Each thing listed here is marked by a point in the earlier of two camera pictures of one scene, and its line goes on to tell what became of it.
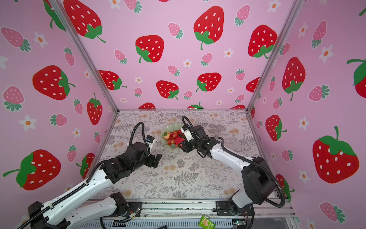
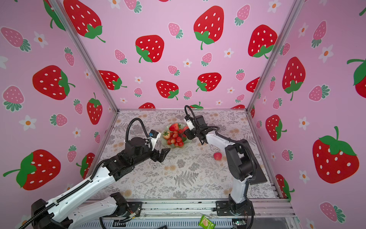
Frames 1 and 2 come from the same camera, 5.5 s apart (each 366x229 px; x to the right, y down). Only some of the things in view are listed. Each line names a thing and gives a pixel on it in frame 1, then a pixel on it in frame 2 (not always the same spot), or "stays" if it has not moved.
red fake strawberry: x=178 y=140 → x=175 y=127
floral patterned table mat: x=179 y=174 stays
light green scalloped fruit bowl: x=170 y=128 stays
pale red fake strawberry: x=166 y=135 stays
